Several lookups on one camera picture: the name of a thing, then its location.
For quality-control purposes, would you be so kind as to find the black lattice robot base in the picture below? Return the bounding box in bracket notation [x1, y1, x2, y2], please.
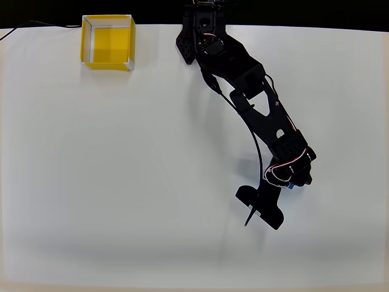
[174, 0, 227, 66]

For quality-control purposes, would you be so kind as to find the yellow open box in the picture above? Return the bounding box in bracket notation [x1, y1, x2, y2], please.
[80, 14, 136, 73]

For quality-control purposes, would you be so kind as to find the black camera cable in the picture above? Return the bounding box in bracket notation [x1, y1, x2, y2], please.
[199, 66, 265, 228]

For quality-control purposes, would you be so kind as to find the black bar-shaped wrist camera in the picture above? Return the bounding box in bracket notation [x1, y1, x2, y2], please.
[235, 182, 286, 231]

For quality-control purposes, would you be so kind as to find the thin black table cable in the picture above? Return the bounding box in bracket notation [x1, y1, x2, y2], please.
[0, 19, 83, 42]

